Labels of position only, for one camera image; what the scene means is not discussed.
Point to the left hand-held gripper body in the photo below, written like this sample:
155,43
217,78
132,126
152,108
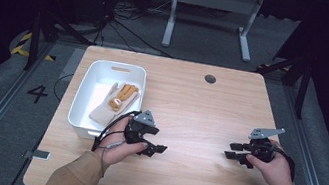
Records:
139,127

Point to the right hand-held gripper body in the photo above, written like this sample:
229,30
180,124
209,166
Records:
262,144

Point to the orange knitted glove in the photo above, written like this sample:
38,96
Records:
121,97

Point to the cream knitted glove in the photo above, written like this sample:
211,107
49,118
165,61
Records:
105,111

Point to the white plastic bin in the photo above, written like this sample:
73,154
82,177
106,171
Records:
87,116

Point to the person's left hand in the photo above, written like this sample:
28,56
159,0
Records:
119,147

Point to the person's right hand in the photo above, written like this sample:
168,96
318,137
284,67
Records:
274,171

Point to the grey table grommet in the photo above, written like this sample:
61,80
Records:
210,79

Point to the black metal stand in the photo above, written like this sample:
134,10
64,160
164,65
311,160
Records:
39,38
300,78

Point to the yellow black hazard tape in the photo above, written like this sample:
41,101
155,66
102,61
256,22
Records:
21,45

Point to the white metal desk frame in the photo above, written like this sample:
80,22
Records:
215,0

